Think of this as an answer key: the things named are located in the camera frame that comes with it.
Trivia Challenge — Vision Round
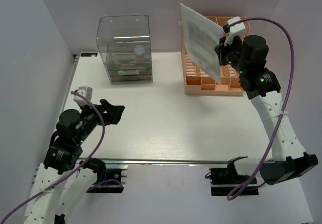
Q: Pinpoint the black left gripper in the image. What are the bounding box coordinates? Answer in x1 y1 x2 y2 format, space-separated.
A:
76 99 125 144

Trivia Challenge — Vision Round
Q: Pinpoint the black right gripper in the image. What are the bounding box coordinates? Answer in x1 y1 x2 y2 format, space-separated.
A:
215 34 248 74

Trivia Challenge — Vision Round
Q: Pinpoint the clear mesh zipper pouch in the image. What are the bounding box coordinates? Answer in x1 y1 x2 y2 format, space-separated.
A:
180 3 224 84

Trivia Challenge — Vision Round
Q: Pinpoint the clear paper clip tub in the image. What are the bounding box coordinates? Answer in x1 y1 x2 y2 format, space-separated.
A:
133 45 145 59

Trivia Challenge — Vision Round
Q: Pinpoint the clear grey drawer organizer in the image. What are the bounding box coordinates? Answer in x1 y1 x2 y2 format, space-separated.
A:
96 14 153 84

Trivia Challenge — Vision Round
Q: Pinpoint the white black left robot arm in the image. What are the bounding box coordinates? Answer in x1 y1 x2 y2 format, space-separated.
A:
24 99 125 223

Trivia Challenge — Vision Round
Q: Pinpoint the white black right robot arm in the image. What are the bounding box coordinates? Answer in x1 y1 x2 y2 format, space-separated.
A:
214 35 318 185

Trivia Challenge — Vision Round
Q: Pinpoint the orange file rack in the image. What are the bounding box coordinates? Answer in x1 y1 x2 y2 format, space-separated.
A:
181 16 251 96

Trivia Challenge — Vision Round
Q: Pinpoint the green highlighter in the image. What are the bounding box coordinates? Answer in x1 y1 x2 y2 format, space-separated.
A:
117 70 139 76

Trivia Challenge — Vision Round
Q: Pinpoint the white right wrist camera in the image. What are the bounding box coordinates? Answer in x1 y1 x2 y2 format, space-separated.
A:
223 17 246 46

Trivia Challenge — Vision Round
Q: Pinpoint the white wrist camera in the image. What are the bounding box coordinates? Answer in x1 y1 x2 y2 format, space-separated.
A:
73 86 93 107
223 17 246 46

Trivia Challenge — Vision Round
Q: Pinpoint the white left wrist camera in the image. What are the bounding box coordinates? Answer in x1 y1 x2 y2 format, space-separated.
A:
73 86 93 107

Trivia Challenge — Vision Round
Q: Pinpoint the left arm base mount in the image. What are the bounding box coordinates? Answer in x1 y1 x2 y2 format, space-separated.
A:
87 164 128 194

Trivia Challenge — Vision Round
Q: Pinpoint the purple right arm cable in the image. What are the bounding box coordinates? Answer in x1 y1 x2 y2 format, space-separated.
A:
222 17 295 201

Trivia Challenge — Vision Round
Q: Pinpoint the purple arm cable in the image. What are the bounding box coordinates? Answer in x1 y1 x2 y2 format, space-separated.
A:
0 90 126 222
222 17 295 201

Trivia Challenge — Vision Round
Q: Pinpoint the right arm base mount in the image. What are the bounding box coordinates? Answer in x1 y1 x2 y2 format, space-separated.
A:
205 168 249 196

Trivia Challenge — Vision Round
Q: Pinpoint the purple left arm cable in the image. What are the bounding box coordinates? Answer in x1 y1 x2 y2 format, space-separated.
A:
0 90 126 222

